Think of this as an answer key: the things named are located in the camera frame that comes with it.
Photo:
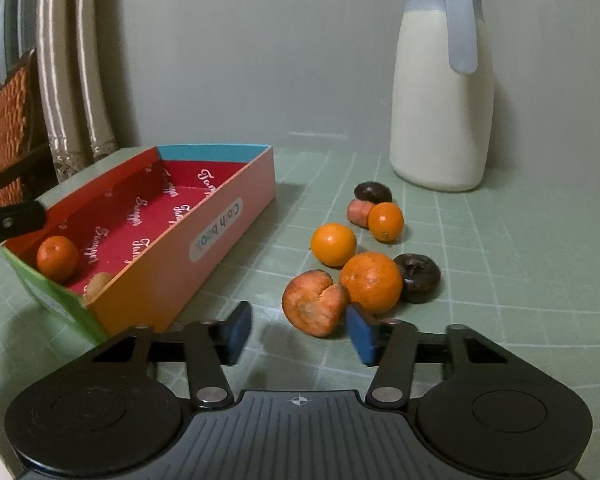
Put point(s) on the green grid table mat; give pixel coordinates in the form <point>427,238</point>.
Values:
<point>505,270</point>

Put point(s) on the beige satin curtain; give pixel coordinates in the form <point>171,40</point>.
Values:
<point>65,85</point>

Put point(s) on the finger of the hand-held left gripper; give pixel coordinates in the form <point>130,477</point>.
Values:
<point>10,222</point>

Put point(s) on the orange wicker wooden sofa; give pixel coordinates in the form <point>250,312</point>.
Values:
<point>5,125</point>

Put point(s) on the small orange mandarin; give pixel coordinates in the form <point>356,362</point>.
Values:
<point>385,221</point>

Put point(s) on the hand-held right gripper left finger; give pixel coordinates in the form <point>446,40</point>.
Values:
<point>237,332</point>

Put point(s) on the window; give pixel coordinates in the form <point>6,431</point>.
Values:
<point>11,25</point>

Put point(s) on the small pink fruit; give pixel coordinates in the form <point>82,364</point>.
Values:
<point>356,212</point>

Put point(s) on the brownish pink fruit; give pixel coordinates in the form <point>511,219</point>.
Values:
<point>98,286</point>

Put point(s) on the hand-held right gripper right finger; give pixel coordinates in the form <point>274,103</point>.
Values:
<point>362,335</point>

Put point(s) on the chocolate donut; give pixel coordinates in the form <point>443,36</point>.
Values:
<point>422,277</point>

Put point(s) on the large orange mandarin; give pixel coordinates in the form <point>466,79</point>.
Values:
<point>371,280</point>

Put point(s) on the colourful cardboard box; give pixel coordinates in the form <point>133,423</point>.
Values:
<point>220,240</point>

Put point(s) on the cream thermos jug grey lid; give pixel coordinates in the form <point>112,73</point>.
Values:
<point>440,110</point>

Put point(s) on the large pink fruit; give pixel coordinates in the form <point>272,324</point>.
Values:
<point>312,305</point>

